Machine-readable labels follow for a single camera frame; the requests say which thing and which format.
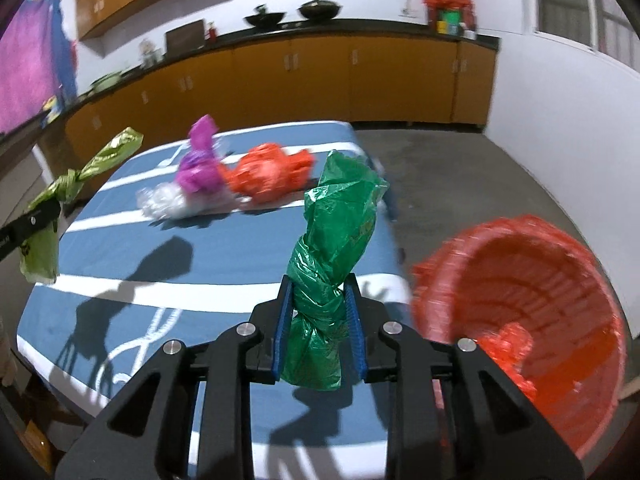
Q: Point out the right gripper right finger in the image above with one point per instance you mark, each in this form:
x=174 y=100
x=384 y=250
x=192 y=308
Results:
x=365 y=317

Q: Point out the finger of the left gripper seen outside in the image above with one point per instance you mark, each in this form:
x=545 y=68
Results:
x=16 y=233

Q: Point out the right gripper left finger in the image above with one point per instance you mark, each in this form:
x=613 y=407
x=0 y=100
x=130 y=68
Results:
x=272 y=320

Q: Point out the light green plastic bag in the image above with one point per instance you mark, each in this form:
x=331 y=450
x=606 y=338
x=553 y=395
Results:
x=39 y=253

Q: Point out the small red bag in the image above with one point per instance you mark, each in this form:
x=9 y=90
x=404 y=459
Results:
x=509 y=348

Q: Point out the dark green plastic bag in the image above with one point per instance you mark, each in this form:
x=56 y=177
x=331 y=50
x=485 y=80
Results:
x=341 y=214

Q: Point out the large red plastic bag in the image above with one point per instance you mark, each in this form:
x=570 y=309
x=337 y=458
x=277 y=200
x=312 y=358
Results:
x=266 y=173

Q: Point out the purple plastic bag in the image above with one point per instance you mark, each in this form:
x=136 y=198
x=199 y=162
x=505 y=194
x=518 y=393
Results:
x=198 y=170

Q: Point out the red plastic trash basket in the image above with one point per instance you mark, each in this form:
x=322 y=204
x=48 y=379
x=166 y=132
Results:
x=535 y=301

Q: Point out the lower orange kitchen cabinets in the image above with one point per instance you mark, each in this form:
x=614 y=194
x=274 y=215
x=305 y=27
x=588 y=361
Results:
x=347 y=70

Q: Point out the clear white plastic bag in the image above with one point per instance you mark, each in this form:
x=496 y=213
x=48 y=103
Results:
x=168 y=201

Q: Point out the green basin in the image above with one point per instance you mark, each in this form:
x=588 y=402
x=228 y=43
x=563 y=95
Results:
x=105 y=82

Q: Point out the purple blue hanging cloth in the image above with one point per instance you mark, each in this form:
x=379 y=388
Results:
x=38 y=62

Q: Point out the glass jar with utensils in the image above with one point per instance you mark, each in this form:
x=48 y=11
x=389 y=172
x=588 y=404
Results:
x=150 y=54

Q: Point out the dark wooden cutting board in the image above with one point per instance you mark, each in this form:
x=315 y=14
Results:
x=184 y=39

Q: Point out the left black wok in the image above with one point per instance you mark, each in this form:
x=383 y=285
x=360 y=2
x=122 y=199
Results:
x=263 y=19

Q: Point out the right black wok with lid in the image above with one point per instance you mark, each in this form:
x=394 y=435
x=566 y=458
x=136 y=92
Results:
x=319 y=11

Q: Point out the red bag on counter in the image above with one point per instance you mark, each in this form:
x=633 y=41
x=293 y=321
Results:
x=450 y=17

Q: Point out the barred window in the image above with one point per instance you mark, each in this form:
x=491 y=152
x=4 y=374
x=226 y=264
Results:
x=600 y=25

